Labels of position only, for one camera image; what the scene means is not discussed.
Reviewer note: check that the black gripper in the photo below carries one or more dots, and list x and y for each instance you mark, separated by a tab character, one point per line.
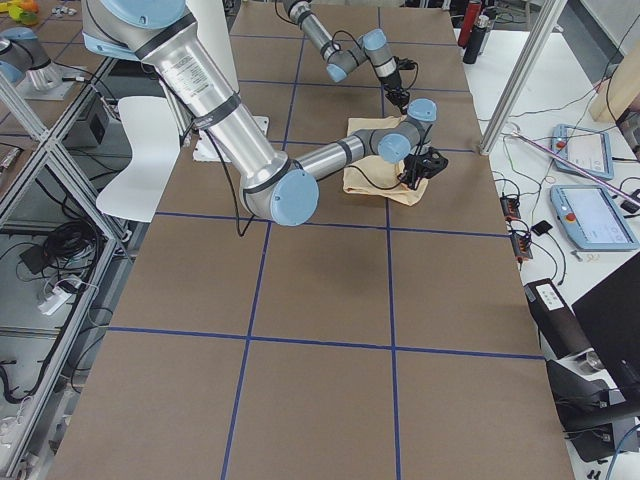
394	82
416	163

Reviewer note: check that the beige long-sleeve printed shirt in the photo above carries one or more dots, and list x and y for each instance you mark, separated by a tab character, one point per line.
374	176

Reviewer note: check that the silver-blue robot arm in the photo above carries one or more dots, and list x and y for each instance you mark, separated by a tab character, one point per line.
345	45
163	35

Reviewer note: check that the black water bottle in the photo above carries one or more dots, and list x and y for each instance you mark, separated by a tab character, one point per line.
476	38

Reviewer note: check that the reacher grabber stick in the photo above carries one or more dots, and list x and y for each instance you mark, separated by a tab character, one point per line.
583	172

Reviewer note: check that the red water bottle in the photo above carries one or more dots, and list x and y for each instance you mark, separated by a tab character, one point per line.
472	11

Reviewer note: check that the far blue teach pendant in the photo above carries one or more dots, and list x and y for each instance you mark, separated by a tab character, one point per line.
587	148

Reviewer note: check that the blue teach pendant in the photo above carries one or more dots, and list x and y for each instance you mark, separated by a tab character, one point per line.
587	148
591	219

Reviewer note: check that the near blue teach pendant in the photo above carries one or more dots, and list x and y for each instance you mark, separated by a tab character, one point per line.
591	219

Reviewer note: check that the black box with label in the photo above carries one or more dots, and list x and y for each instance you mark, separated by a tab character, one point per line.
555	319

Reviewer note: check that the black monitor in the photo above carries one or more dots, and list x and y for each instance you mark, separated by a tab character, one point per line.
609	317

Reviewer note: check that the white plastic chair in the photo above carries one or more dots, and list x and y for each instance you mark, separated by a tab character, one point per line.
152	133

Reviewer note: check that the aluminium frame post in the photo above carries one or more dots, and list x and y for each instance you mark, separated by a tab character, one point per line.
532	49

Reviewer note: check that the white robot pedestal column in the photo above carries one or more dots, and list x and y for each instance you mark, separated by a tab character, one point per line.
231	133

